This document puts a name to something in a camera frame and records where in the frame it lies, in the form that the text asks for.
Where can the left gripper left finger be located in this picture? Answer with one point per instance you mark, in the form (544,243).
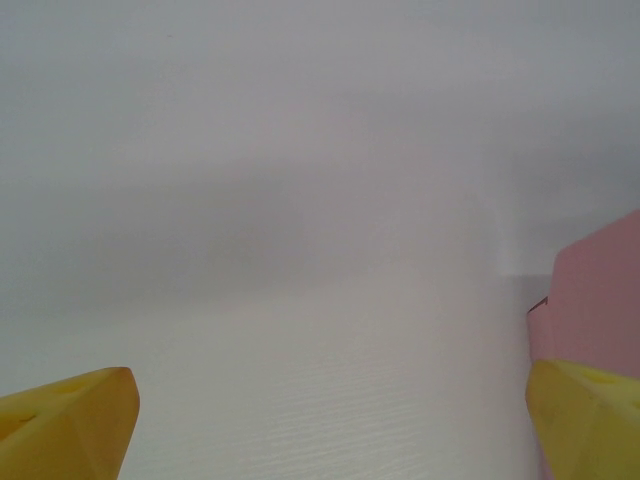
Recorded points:
(60,425)

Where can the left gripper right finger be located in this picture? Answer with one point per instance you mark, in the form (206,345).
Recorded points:
(590,430)

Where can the pink paper box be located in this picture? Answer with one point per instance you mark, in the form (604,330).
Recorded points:
(595,310)

